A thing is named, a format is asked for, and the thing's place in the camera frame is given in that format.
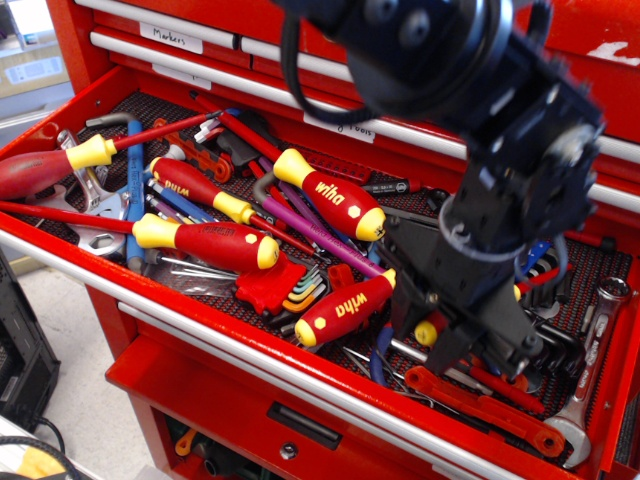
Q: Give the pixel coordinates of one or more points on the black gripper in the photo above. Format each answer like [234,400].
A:
[437,270]

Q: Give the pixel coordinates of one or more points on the small red yellow screwdriver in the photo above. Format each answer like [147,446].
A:
[535,293]

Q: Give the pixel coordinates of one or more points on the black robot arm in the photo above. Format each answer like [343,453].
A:
[530,133]

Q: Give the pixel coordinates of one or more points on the red yellow wiha screwdriver centre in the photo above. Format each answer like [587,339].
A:
[345,310]

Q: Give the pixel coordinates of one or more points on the red yellow wiha screwdriver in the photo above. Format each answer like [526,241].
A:
[345,310]
[344,205]

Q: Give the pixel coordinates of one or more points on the blue hex key holder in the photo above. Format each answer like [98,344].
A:
[535,253]

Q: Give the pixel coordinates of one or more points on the small black precision screwdriver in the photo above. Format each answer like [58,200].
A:
[392,187]

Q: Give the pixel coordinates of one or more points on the red yellow wiha screwdriver upper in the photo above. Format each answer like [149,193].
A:
[344,205]

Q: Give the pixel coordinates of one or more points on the orange red flat tool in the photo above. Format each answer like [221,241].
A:
[546,439]

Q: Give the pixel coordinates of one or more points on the red hex key holder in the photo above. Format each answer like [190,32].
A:
[266,290]

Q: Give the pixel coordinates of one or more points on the silver combination wrench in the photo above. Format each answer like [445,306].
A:
[613,293]

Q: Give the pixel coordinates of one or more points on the open red drawer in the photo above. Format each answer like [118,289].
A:
[212,365]

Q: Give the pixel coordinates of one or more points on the white cutting tools label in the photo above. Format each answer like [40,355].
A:
[354,131]

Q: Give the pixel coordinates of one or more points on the red tool chest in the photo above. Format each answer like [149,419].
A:
[598,39]

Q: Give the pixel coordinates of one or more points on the purple hex key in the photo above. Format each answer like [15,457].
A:
[305,227]

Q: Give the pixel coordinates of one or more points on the red yellow screwdriver front left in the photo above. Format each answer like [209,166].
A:
[225,245]

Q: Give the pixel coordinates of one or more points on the red black folding key set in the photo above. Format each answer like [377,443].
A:
[191,148]

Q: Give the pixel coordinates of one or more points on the slim red yellow screwdriver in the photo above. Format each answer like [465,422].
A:
[189,182]

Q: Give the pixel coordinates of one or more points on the silver adjustable wrench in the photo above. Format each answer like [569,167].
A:
[97,202]

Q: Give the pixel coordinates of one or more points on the grey large hex key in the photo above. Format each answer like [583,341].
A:
[117,118]

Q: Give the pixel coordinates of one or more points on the white markers label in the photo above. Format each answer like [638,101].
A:
[171,38]

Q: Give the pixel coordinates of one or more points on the black box on floor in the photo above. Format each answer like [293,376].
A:
[29,367]

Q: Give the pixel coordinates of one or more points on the dark red screwdriver far left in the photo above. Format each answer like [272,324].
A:
[26,174]

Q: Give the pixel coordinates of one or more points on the blue handled tool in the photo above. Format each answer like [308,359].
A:
[135,184]

